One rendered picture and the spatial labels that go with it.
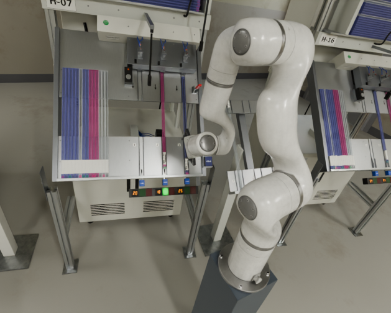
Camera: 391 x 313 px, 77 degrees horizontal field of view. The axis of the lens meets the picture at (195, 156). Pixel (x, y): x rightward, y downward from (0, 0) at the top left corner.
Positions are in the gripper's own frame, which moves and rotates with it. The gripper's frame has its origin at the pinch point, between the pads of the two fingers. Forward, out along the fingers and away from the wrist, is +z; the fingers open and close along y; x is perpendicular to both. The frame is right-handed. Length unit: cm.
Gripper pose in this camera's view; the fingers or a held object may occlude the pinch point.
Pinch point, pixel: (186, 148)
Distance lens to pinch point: 118.4
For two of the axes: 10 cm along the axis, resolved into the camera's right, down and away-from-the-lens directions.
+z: -2.7, 0.2, 9.6
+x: -9.4, 2.1, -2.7
